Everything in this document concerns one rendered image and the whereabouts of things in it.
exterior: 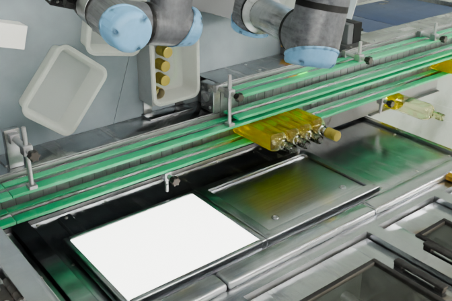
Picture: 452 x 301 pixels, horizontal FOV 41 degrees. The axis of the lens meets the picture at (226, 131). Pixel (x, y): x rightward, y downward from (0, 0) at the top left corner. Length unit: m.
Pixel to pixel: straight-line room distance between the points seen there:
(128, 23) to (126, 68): 0.88
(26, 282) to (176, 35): 0.47
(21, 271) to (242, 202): 0.94
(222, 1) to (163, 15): 0.84
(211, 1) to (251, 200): 0.61
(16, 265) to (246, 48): 1.33
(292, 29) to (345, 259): 0.66
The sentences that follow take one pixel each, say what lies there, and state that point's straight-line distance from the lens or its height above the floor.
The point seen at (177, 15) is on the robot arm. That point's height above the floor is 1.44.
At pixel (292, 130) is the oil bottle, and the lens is 1.91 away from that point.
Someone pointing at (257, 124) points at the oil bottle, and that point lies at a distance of 1.94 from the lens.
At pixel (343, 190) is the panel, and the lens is 1.90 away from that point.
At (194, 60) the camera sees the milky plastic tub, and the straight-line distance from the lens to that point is 1.90.
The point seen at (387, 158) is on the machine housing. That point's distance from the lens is 2.21.
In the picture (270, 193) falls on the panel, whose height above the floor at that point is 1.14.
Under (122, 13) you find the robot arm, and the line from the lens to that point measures 1.00.
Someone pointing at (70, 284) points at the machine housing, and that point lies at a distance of 1.57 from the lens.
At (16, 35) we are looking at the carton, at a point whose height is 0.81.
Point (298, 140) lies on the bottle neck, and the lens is 1.89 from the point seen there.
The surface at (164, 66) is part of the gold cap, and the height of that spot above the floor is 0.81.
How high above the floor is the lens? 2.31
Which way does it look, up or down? 46 degrees down
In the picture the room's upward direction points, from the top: 117 degrees clockwise
